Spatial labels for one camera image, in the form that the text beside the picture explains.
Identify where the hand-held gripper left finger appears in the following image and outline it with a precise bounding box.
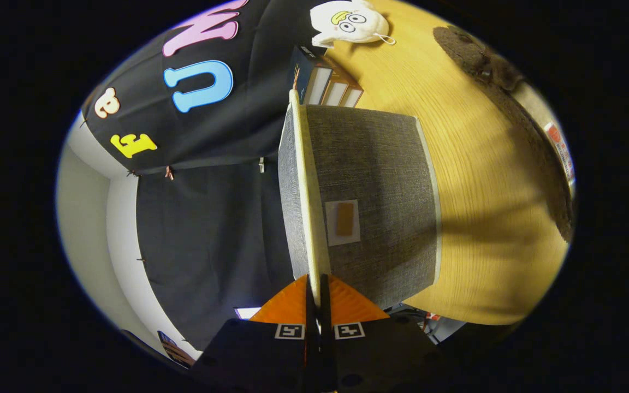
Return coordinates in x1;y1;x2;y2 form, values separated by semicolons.
189;275;318;393

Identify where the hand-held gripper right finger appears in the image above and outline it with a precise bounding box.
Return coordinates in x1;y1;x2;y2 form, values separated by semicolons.
319;274;447;393

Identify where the grey fabric storage box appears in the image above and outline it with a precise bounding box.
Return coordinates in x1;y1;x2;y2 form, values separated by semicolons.
278;90;443;310

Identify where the brown fuzzy slipper shoe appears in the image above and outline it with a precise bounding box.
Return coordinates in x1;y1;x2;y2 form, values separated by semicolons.
433;25;576;244

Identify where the brown-spine book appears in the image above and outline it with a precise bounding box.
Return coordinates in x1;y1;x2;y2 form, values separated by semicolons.
323;68;351;107
342;82;365;109

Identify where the dark-cover book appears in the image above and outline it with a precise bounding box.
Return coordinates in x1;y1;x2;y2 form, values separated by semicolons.
287;45;333;105

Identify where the white plush toy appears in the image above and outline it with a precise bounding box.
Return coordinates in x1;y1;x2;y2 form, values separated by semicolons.
310;0;396;49

